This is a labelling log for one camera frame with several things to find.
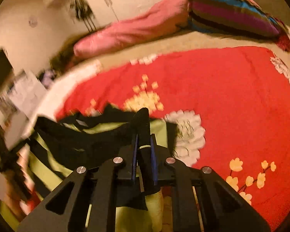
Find pink quilt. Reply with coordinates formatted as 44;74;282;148
73;0;188;59

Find red floral blanket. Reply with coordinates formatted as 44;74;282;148
55;47;290;230

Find beige bed sheet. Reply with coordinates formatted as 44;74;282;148
96;32;290;70

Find round wall clock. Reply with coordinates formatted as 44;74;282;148
28;16;38;28

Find brown fur-trimmed coat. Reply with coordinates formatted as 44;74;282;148
49;32;91;74

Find black and green striped garment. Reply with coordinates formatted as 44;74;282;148
0;105;177;231

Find striped colourful pillow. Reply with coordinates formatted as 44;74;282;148
187;0;285;39

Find white drawer chest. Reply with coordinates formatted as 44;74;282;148
0;71;48;124

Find hanging bags on hooks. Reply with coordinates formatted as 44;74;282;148
68;0;97;32

